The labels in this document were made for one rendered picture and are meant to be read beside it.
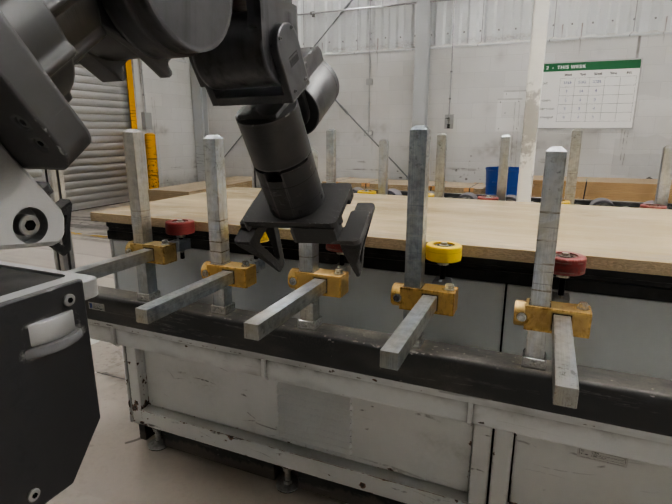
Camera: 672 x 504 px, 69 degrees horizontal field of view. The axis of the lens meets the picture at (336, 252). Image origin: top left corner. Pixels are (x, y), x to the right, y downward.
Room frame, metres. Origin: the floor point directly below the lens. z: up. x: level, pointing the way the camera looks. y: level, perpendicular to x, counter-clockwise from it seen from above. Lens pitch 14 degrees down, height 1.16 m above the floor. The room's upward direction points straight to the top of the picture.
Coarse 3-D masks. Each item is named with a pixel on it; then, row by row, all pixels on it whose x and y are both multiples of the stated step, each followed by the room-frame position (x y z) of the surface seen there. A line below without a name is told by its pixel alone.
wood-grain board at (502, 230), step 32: (256, 192) 2.08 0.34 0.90; (160, 224) 1.45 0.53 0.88; (384, 224) 1.35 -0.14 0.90; (448, 224) 1.35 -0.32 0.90; (480, 224) 1.35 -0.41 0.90; (512, 224) 1.35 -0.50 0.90; (576, 224) 1.35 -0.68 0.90; (608, 224) 1.35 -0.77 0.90; (640, 224) 1.35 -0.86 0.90; (480, 256) 1.08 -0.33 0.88; (512, 256) 1.05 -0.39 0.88; (608, 256) 0.99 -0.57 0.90; (640, 256) 0.99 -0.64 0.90
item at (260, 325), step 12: (336, 264) 1.17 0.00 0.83; (348, 264) 1.17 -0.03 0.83; (300, 288) 0.98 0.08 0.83; (312, 288) 0.98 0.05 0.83; (324, 288) 1.04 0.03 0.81; (288, 300) 0.91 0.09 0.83; (300, 300) 0.93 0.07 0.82; (312, 300) 0.98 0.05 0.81; (264, 312) 0.84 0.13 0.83; (276, 312) 0.84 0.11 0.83; (288, 312) 0.88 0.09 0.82; (252, 324) 0.79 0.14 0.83; (264, 324) 0.80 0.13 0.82; (276, 324) 0.84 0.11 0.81; (252, 336) 0.79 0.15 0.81; (264, 336) 0.80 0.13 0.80
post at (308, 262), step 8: (312, 152) 1.07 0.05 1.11; (304, 248) 1.08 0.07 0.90; (312, 248) 1.07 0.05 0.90; (304, 256) 1.08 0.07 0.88; (312, 256) 1.07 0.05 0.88; (304, 264) 1.08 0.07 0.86; (312, 264) 1.07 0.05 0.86; (312, 272) 1.07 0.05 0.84; (312, 304) 1.07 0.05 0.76; (304, 312) 1.08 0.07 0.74; (312, 312) 1.07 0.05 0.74; (312, 320) 1.07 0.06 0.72
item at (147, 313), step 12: (264, 264) 1.27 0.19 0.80; (216, 276) 1.10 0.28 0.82; (228, 276) 1.13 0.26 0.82; (192, 288) 1.01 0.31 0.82; (204, 288) 1.04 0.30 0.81; (216, 288) 1.08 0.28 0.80; (156, 300) 0.94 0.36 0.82; (168, 300) 0.94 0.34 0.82; (180, 300) 0.97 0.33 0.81; (192, 300) 1.00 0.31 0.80; (144, 312) 0.88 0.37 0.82; (156, 312) 0.90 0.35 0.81; (168, 312) 0.93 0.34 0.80
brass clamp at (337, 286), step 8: (296, 272) 1.08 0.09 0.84; (304, 272) 1.07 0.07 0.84; (320, 272) 1.07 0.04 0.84; (328, 272) 1.07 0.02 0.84; (344, 272) 1.07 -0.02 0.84; (288, 280) 1.09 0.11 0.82; (296, 280) 1.08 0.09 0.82; (304, 280) 1.07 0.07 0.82; (328, 280) 1.04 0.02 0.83; (336, 280) 1.04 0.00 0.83; (344, 280) 1.05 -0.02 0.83; (296, 288) 1.08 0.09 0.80; (328, 288) 1.04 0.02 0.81; (336, 288) 1.04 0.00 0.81; (344, 288) 1.05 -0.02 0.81; (336, 296) 1.04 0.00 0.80
